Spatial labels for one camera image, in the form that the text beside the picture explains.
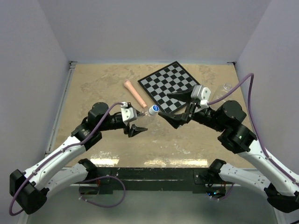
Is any aluminium frame rail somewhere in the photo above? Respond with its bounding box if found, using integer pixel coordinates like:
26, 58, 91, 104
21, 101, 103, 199
20, 61, 78, 224

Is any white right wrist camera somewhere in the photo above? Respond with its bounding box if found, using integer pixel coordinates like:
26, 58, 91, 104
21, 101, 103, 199
191, 85, 211, 109

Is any black white checkerboard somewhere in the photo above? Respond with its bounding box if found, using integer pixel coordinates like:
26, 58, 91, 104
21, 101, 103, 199
138, 62, 199, 113

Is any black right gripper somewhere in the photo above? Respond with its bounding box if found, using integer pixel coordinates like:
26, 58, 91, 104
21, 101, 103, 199
158, 84, 226, 132

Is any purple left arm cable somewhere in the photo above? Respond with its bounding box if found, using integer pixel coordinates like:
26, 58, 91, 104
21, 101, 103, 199
8, 102, 127, 217

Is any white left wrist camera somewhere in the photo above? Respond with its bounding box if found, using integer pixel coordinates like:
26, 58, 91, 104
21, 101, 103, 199
121, 102, 137, 123

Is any blue white bottle cap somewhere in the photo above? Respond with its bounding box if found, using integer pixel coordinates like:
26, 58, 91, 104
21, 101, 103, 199
149, 105, 160, 116

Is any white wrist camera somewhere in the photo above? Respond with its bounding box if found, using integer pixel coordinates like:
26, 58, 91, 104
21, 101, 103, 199
191, 85, 211, 109
121, 102, 137, 123

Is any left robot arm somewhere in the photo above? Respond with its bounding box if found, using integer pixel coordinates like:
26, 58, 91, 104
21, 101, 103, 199
9, 102, 147, 216

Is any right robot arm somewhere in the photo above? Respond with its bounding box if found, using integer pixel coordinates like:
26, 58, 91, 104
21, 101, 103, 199
159, 91, 299, 213

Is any pink cylindrical handle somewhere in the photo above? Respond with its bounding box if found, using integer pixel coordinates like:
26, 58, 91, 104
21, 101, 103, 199
124, 80, 147, 108

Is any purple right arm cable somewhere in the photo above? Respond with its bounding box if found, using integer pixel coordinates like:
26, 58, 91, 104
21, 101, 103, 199
205, 72, 299, 201

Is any clear plastic bottle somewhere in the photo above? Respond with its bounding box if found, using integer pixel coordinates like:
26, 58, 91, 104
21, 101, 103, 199
209, 83, 233, 110
135, 107, 156, 127

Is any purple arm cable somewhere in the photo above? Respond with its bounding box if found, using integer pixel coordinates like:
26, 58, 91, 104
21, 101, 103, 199
205, 72, 299, 201
8, 102, 127, 217

